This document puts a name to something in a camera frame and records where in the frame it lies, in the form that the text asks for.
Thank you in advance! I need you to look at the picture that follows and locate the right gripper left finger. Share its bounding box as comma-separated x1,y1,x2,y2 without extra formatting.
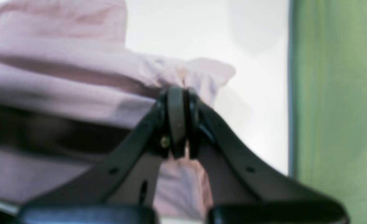
14,86,186,224

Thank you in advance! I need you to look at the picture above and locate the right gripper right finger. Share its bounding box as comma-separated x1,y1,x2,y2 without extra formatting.
185,88,350,224

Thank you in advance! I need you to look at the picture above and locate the mauve pink t-shirt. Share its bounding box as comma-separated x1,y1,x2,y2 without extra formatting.
0,0,236,224

